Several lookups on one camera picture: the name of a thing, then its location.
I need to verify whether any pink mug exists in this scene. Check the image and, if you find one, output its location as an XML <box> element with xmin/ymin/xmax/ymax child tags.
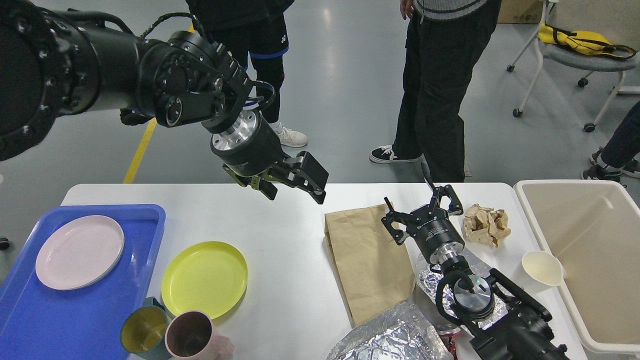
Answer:
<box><xmin>164</xmin><ymin>310</ymin><xmax>234</xmax><ymax>360</ymax></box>

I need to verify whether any beige plastic bin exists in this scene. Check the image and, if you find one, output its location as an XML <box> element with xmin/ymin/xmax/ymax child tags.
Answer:
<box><xmin>514</xmin><ymin>180</ymin><xmax>640</xmax><ymax>356</ymax></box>

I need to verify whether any brown paper bag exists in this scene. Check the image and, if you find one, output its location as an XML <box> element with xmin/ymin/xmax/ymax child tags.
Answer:
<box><xmin>324</xmin><ymin>204</ymin><xmax>416</xmax><ymax>327</ymax></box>

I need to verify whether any white paper cup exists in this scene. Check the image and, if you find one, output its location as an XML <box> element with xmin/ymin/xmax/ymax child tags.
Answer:
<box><xmin>521</xmin><ymin>250</ymin><xmax>567</xmax><ymax>287</ymax></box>

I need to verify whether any person in dark jeans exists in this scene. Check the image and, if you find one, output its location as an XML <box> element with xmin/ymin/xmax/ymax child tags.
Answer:
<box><xmin>581</xmin><ymin>102</ymin><xmax>640</xmax><ymax>183</ymax></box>

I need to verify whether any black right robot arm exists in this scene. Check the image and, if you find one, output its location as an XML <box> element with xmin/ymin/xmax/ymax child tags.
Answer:
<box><xmin>381</xmin><ymin>183</ymin><xmax>568</xmax><ymax>360</ymax></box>

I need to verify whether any dark green mug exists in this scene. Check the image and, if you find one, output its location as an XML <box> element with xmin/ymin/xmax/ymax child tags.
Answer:
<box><xmin>119</xmin><ymin>296</ymin><xmax>172</xmax><ymax>360</ymax></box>

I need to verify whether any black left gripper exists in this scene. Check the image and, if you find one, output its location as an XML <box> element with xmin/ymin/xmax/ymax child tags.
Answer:
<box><xmin>210</xmin><ymin>111</ymin><xmax>329</xmax><ymax>205</ymax></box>

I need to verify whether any yellow bag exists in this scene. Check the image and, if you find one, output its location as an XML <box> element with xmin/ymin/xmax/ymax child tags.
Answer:
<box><xmin>538</xmin><ymin>23</ymin><xmax>637</xmax><ymax>61</ymax></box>

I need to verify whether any large crumpled aluminium foil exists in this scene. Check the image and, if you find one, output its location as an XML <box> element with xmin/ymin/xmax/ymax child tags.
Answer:
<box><xmin>327</xmin><ymin>301</ymin><xmax>454</xmax><ymax>360</ymax></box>

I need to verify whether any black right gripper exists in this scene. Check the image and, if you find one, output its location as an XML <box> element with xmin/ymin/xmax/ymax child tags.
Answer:
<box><xmin>381</xmin><ymin>177</ymin><xmax>465</xmax><ymax>264</ymax></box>

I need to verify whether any yellow plate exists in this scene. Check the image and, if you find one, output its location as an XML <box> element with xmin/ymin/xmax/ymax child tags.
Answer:
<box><xmin>161</xmin><ymin>241</ymin><xmax>249</xmax><ymax>319</ymax></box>

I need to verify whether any crumpled brown paper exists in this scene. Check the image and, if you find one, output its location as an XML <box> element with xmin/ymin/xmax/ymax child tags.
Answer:
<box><xmin>462</xmin><ymin>203</ymin><xmax>512</xmax><ymax>248</ymax></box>

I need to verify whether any small aluminium foil piece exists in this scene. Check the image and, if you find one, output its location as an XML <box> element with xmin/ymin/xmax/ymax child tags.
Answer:
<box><xmin>416</xmin><ymin>248</ymin><xmax>508</xmax><ymax>330</ymax></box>

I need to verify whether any grey office chair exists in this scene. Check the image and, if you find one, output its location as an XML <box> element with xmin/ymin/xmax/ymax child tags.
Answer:
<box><xmin>506</xmin><ymin>0</ymin><xmax>639</xmax><ymax>133</ymax></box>

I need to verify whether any blue plastic tray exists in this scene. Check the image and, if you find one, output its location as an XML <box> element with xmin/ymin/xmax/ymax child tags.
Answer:
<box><xmin>0</xmin><ymin>203</ymin><xmax>166</xmax><ymax>360</ymax></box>

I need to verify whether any person in black shorts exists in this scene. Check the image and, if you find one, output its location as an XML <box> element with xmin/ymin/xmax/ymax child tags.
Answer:
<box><xmin>186</xmin><ymin>0</ymin><xmax>307</xmax><ymax>148</ymax></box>

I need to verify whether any pink plate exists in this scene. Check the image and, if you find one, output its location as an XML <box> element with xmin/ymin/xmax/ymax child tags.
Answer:
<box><xmin>35</xmin><ymin>215</ymin><xmax>125</xmax><ymax>291</ymax></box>

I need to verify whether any person in grey sweater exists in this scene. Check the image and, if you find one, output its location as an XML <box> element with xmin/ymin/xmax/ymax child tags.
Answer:
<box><xmin>369</xmin><ymin>0</ymin><xmax>502</xmax><ymax>183</ymax></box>

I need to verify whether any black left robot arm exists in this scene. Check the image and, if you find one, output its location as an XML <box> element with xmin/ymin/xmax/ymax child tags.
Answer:
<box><xmin>0</xmin><ymin>0</ymin><xmax>329</xmax><ymax>204</ymax></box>

